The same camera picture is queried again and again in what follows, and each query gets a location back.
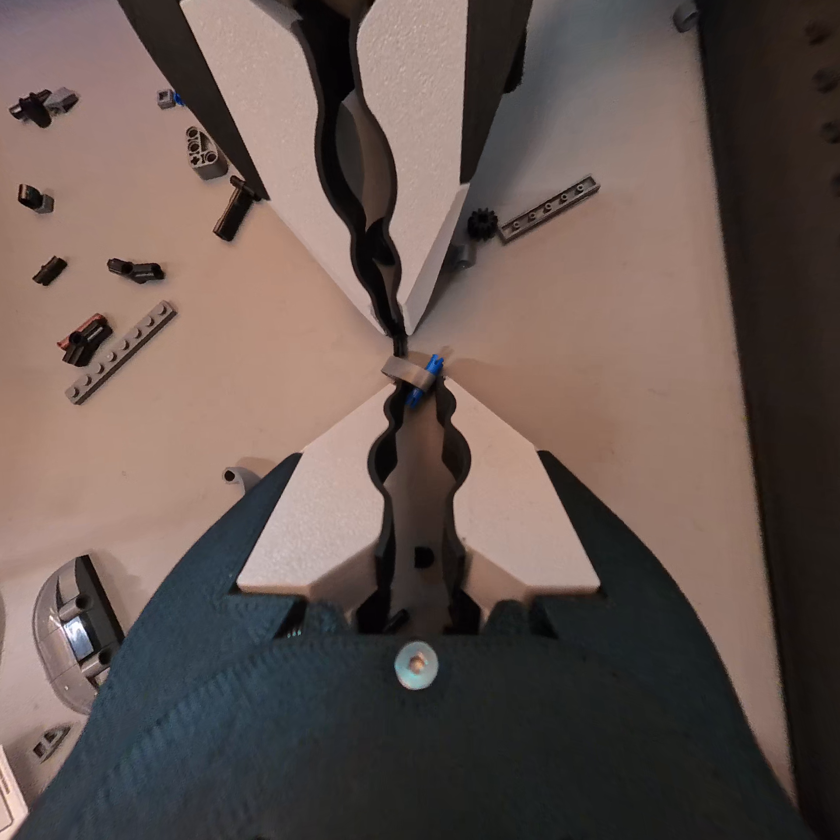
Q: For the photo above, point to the grey long lego plate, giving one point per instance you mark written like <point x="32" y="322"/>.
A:
<point x="121" y="352"/>
<point x="550" y="208"/>

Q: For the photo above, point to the black lego pin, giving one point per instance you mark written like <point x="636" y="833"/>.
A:
<point x="399" y="342"/>
<point x="424" y="556"/>

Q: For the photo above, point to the short black lego connector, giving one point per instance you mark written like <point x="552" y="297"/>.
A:
<point x="50" y="270"/>

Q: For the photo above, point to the black lego cross connector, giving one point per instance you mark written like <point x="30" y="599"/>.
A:
<point x="84" y="344"/>

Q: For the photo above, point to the black lego axle pin connector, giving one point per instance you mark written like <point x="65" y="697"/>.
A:
<point x="233" y="210"/>

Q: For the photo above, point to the grey curved lego piece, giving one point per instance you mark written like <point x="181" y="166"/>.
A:
<point x="244" y="474"/>

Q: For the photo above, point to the dark red lego piece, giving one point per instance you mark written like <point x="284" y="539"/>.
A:
<point x="82" y="323"/>

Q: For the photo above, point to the small grey wedge lego piece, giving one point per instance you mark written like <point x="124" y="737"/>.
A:
<point x="51" y="743"/>

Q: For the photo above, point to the grey round lego piece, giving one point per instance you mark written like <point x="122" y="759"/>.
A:
<point x="686" y="14"/>

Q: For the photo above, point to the black cross axle connector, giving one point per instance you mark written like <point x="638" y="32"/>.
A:
<point x="31" y="108"/>

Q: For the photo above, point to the black and grey lego piece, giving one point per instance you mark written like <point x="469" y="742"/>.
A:
<point x="34" y="198"/>

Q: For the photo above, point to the dark side panel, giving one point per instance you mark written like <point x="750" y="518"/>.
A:
<point x="781" y="394"/>

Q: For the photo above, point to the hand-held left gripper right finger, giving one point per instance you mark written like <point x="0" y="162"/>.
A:
<point x="518" y="525"/>

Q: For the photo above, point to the small black lego piece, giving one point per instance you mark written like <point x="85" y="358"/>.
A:
<point x="396" y="620"/>

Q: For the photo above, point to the black lego gear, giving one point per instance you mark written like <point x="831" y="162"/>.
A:
<point x="484" y="225"/>

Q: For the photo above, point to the grey thin lego liftarm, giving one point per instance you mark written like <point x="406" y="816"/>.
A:
<point x="403" y="371"/>

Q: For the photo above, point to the white box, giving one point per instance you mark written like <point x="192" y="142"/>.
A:
<point x="12" y="787"/>

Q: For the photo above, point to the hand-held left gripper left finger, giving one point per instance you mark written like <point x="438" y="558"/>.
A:
<point x="315" y="525"/>

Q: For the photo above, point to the grey triangular liftarm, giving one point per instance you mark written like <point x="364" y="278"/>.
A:
<point x="205" y="154"/>

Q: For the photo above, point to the black angled lego connector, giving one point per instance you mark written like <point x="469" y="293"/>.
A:
<point x="134" y="270"/>

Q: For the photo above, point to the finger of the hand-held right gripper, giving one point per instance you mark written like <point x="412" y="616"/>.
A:
<point x="262" y="98"/>
<point x="426" y="98"/>

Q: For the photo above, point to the small grey pin connector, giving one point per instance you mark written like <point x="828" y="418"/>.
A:
<point x="463" y="256"/>

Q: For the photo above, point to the large grey curved lego panel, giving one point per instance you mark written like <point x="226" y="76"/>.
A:
<point x="72" y="630"/>

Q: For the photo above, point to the grey lego connector block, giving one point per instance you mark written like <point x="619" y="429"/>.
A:
<point x="64" y="98"/>

